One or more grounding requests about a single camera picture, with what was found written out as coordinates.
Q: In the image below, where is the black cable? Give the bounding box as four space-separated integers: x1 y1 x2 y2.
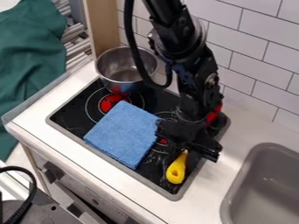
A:
0 165 39 224

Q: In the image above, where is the toy sink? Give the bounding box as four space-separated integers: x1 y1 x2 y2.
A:
218 142 299 224

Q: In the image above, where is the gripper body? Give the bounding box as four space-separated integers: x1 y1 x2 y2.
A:
154 115 225 164

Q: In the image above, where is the silver pot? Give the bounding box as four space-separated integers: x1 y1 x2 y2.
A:
94 45 161 95

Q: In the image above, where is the toy stove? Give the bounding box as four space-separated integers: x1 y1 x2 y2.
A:
45 76 232 202

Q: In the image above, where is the green cloth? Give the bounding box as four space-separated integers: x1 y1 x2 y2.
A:
0 0 71 162

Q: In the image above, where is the yellow toy knife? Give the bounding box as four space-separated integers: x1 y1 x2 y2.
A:
164 150 190 186

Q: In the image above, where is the blue cloth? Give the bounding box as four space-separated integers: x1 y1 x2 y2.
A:
81 100 163 171

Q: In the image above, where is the grey metal rack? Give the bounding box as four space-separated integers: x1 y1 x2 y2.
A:
50 0 96 72

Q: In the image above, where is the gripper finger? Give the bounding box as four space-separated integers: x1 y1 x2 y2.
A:
184 150 204 177
167 143 183 168

